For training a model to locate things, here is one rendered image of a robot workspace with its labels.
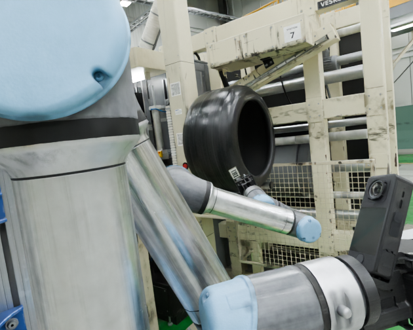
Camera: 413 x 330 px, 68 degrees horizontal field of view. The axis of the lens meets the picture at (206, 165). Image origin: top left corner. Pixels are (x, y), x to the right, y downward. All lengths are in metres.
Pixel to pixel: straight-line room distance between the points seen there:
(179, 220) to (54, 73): 0.24
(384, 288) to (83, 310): 0.29
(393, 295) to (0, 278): 0.54
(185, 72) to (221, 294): 1.60
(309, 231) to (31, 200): 0.80
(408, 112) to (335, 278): 10.27
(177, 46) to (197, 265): 1.55
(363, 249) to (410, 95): 10.28
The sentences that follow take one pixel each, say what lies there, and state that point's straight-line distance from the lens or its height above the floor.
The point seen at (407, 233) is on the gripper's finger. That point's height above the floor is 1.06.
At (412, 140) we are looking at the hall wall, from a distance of 10.58.
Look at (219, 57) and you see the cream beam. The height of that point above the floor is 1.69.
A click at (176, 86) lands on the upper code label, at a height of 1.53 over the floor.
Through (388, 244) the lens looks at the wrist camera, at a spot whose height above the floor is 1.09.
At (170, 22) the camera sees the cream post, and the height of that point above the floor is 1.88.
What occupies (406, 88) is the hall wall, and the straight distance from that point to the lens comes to 10.66.
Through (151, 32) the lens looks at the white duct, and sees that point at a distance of 2.42.
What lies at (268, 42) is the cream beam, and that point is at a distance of 1.83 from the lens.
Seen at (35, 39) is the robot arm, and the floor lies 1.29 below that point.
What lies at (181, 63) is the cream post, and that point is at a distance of 1.81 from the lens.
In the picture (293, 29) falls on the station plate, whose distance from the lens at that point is 1.79.
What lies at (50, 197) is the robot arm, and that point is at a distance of 0.23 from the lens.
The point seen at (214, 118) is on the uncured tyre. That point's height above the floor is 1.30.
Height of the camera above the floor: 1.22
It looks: 5 degrees down
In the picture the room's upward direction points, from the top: 7 degrees counter-clockwise
